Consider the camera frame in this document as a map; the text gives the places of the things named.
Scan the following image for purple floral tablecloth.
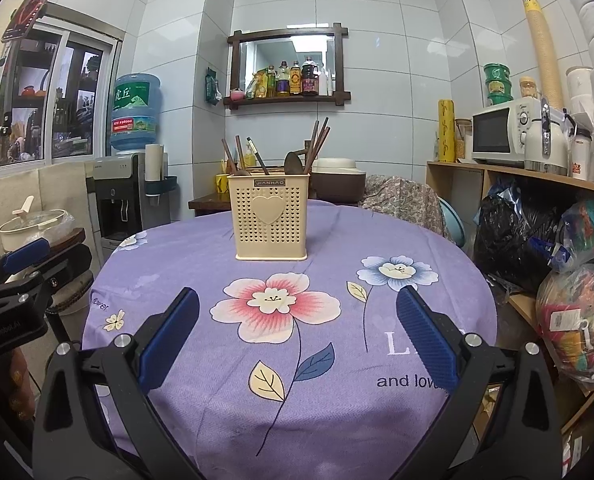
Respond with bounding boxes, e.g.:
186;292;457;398
82;199;499;480

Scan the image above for grey water dispenser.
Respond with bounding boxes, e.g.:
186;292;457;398
86;152;148;248

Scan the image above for white and steel thermos jug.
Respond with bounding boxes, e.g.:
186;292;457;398
524;97;573;176

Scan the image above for reddish brown chopstick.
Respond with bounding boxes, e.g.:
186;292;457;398
234;134;250;176
221;138;238;176

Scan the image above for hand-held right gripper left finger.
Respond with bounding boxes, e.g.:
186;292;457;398
32;286;213;480

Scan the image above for clear storage jar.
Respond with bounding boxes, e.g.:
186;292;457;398
454;118;473;162

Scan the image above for green packet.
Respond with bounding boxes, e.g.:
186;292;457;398
204;66;224;106

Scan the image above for dark brown wooden chopstick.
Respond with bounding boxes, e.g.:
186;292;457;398
307;117;329;175
311;127;333;175
303;120;320;175

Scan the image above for wooden shelf unit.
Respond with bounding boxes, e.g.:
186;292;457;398
424;160;594;436

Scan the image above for sliding window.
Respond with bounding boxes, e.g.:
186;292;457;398
0;2;125;176

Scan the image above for clear bag of colourful goods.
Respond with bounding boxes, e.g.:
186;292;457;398
536;260;594;391

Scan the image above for tall stack of paper cups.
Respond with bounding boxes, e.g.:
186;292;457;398
521;0;565;111

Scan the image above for pot with glass lid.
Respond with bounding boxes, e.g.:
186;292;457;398
0;196;78;253

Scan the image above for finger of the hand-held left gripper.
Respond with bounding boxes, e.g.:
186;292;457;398
0;244;94;311
0;237;52;286

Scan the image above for smartphone on stand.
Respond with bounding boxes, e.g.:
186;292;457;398
1;0;62;43

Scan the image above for beige perforated utensil holder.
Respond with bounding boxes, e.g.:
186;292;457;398
227;172;312;262

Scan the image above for wooden framed wall shelf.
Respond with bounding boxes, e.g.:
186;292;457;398
223;22;352;111

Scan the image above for yellow tube package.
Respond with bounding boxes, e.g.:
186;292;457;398
437;99;456;163

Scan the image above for paisley patterned cloth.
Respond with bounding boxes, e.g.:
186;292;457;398
358;174;453;241

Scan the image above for clear bag of yarn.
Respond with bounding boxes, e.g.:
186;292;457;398
550;197;594;273

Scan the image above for paper cup dispenser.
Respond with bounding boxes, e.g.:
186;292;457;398
143;143;179;198

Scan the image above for light blue basin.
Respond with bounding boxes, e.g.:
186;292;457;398
437;197;465;248

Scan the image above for green instant noodle cups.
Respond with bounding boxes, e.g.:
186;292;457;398
483;62;514;107

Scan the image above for beige and brown rice cooker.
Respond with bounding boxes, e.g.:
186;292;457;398
309;157;368;206

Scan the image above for black plastic bag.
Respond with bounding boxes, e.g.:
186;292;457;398
472;180;575;293

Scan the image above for white microwave oven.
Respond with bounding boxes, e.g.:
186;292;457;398
471;98;565;167

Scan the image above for row of condiment bottles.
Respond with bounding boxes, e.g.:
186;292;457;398
244;56;335;99

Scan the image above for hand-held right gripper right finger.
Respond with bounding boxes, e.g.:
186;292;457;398
396;286;564;480

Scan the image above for white bottle with red label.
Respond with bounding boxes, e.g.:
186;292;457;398
570;127;593;181

